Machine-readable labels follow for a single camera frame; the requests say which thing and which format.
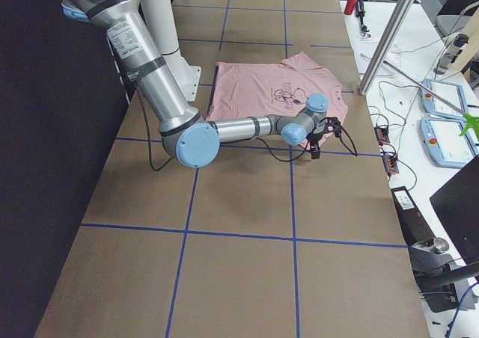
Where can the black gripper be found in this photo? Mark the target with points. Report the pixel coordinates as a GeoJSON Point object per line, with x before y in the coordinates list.
{"type": "Point", "coordinates": [314, 137]}

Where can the pink Snoopy t-shirt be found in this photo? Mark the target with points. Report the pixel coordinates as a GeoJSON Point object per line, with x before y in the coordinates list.
{"type": "Point", "coordinates": [287, 99]}

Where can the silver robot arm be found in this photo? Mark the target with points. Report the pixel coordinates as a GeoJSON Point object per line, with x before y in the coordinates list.
{"type": "Point", "coordinates": [141, 32]}

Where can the orange terminal block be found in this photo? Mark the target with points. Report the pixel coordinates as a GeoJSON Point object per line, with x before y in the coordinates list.
{"type": "Point", "coordinates": [381, 133]}

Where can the lower teach pendant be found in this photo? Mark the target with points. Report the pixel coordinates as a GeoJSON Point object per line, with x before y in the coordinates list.
{"type": "Point", "coordinates": [444, 143]}

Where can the teach pendant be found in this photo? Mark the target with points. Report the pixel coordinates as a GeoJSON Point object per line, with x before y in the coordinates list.
{"type": "Point", "coordinates": [450, 92]}
{"type": "Point", "coordinates": [444, 143]}

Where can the black box with label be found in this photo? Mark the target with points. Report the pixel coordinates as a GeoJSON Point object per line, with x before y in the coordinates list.
{"type": "Point", "coordinates": [414, 227]}

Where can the upper teach pendant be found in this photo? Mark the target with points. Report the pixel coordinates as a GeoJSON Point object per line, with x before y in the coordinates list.
{"type": "Point", "coordinates": [450, 92]}

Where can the black monitor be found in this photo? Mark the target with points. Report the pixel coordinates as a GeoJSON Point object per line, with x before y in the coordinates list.
{"type": "Point", "coordinates": [456, 206]}

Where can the green plastic clip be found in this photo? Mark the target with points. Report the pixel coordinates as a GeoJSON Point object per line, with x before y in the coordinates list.
{"type": "Point", "coordinates": [472, 122]}

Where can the aluminium frame post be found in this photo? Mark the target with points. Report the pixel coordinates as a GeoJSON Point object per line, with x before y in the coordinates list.
{"type": "Point", "coordinates": [398, 15]}

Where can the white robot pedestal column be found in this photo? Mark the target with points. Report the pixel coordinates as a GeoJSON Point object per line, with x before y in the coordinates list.
{"type": "Point", "coordinates": [159, 19]}

